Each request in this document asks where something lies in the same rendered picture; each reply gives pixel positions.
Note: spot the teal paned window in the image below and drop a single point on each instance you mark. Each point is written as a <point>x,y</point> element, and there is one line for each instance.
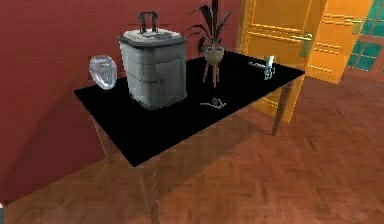
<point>366,43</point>

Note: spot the small grey pen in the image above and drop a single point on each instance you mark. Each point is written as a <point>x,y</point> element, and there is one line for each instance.
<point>256,64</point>

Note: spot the orange panelled room door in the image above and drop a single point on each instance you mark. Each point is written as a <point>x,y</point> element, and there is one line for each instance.
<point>276,33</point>
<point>336,40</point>

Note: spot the small grey keys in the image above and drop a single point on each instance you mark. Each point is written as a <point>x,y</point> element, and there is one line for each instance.
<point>215,104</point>

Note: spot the clear glass vessel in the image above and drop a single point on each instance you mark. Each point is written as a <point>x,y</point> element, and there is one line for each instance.
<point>103,72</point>

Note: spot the black table with brown legs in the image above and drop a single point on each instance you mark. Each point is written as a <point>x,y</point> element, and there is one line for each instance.
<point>156,133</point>

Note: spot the dark houseplant in grey pot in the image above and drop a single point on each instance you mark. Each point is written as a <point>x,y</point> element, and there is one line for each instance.
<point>213,50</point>

